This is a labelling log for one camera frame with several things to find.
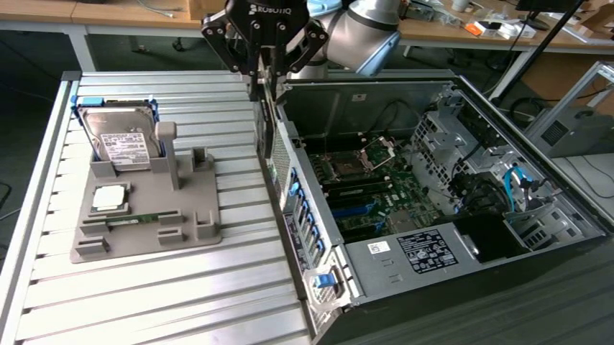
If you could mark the brown cardboard box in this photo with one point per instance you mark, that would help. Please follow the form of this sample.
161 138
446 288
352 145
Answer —
206 7

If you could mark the blue expansion slot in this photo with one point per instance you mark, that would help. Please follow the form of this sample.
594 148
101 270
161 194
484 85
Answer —
352 212

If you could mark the green Dell motherboard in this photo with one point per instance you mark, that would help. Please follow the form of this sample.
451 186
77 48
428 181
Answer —
412 190

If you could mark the wooden desk white frame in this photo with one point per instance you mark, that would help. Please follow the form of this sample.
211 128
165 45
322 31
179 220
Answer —
575 41
96 18

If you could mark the black fan shroud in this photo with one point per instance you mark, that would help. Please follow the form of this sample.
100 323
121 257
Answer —
488 237

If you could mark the blue release latch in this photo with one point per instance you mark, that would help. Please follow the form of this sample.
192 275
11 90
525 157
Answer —
323 281

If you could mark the aluminium profile frame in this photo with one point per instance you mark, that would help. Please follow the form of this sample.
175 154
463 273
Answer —
591 77

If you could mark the black stand pole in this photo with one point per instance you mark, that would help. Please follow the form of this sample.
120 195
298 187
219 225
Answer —
537 50

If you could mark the CPU socket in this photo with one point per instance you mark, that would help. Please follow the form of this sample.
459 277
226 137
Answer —
344 167

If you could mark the green RAM stick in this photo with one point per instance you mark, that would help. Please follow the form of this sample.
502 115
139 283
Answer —
133 218

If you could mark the black monitor stand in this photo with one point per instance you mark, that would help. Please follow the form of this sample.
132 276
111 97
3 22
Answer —
534 21

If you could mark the silver CPU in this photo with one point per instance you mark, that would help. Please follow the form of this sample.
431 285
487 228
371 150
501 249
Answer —
109 197

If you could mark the metal disk bay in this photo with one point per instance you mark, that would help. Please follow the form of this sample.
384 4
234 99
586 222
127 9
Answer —
542 230

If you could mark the grey computer box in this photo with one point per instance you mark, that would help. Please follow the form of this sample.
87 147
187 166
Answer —
585 133

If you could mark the silver chipset heatsink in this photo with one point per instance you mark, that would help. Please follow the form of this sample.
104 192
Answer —
403 222

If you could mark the grey parts rack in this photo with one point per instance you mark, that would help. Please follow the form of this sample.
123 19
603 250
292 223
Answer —
144 237

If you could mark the grey power supply with label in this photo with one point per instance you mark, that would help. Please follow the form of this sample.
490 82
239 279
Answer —
383 266

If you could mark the orange and white box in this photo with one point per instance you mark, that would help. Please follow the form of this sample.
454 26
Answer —
482 28

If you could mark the silver hard disk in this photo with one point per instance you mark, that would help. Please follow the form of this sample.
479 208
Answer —
120 140

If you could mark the open black PC case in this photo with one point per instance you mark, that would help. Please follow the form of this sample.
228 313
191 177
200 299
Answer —
479 305

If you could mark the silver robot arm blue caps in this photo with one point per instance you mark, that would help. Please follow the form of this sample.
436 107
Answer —
364 28

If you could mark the blue disk caddy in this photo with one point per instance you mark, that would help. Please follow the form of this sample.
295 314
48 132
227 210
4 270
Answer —
88 101

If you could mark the metal socket cover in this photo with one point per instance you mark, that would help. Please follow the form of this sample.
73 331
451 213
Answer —
380 152

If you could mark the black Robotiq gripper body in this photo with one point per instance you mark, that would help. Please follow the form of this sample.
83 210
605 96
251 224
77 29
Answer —
268 18

